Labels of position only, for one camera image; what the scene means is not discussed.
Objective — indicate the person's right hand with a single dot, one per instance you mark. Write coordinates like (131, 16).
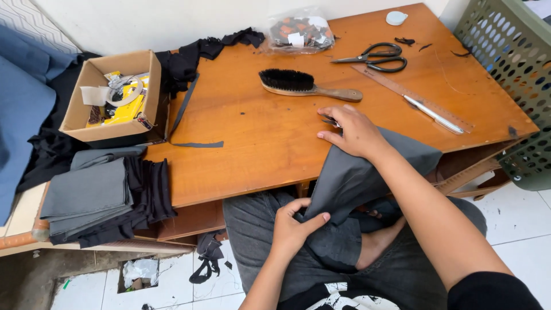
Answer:
(357, 133)

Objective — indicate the person's left hand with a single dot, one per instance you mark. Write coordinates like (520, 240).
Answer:
(289, 234)

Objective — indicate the white paper piece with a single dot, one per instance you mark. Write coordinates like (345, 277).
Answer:
(94, 95)

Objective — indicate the wooden brush with black bristles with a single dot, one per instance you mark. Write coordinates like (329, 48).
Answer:
(292, 82)

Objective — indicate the large black cloth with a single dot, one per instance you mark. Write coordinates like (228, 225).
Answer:
(51, 150)

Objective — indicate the yellow packet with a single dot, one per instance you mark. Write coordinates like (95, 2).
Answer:
(125, 113)

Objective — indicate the person's grey jeans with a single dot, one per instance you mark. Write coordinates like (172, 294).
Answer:
(258, 241)

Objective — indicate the crumpled black cloth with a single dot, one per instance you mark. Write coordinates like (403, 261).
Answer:
(185, 62)

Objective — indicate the clear bag of fabric labels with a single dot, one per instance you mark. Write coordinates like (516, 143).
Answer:
(301, 32)

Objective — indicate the green perforated plastic basket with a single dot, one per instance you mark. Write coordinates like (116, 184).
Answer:
(516, 64)

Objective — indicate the large blue cloth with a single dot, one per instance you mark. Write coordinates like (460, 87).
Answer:
(23, 116)

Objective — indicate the black fabric scrap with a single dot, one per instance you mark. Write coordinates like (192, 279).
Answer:
(460, 54)
(404, 41)
(425, 47)

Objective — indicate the grey fabric piece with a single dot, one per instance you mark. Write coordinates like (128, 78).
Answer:
(357, 176)

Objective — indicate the zigzag patterned mattress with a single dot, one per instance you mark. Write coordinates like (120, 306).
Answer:
(30, 21)

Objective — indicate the person's bare foot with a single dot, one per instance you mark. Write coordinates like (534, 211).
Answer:
(376, 243)

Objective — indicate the silver pen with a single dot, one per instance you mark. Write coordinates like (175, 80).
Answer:
(432, 114)

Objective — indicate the thin grey fabric strip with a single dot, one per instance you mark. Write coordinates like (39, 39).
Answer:
(186, 101)

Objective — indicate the stack of folded black fabric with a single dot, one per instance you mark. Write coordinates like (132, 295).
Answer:
(150, 189)

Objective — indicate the person's black printed shirt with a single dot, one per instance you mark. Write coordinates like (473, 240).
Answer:
(490, 292)

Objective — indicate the long brown ruler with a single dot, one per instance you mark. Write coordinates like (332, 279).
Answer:
(413, 95)

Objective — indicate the crumpled white plastic bag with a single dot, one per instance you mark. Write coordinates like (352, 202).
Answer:
(140, 269)

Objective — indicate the stack of folded grey fabric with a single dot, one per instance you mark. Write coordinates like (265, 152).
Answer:
(88, 193)

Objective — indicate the small metal thread snips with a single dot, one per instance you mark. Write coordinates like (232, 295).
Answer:
(332, 122)

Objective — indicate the open cardboard box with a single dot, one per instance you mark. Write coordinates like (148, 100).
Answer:
(79, 107)

